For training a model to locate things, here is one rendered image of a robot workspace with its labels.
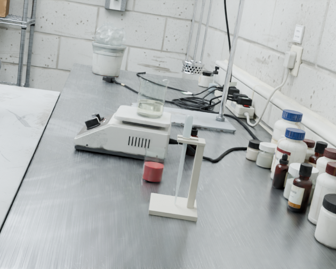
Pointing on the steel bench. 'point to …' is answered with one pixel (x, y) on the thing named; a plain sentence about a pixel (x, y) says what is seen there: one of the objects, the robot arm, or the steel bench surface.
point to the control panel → (97, 126)
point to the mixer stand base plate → (198, 119)
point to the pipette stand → (191, 203)
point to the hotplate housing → (124, 139)
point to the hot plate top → (125, 113)
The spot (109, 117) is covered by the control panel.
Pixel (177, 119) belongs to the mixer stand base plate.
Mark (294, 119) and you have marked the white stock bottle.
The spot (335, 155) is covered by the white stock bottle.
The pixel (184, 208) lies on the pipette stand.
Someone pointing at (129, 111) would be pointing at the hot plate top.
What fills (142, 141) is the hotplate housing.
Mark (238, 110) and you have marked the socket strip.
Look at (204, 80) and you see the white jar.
